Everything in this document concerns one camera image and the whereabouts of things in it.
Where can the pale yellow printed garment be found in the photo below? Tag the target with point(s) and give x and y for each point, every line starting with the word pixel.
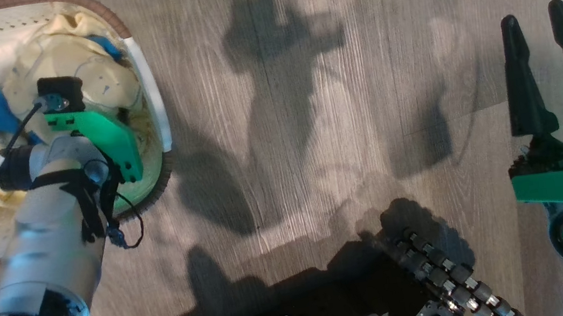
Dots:
pixel 68 66

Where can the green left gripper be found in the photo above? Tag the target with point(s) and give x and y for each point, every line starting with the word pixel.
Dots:
pixel 110 139

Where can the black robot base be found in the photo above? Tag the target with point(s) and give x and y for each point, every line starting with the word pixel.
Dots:
pixel 307 312

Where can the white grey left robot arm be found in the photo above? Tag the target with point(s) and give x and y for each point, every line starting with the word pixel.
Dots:
pixel 49 254

